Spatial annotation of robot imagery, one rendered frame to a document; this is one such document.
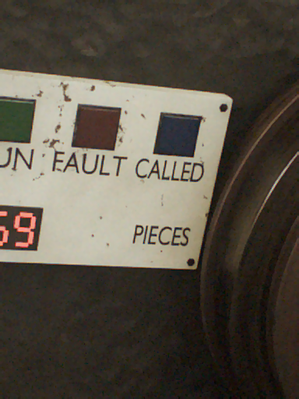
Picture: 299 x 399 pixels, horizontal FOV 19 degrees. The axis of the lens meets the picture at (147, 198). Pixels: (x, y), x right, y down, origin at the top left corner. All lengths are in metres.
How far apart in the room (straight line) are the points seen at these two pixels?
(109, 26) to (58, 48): 0.05
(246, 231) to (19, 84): 0.24
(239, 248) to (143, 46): 0.21
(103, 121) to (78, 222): 0.10
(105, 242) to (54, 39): 0.20
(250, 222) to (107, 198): 0.16
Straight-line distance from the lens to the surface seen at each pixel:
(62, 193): 0.84
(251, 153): 0.81
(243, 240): 0.77
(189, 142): 0.85
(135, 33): 0.84
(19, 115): 0.80
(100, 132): 0.82
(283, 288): 0.78
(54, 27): 0.82
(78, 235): 0.86
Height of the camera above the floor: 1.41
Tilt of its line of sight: 19 degrees down
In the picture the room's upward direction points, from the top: 11 degrees clockwise
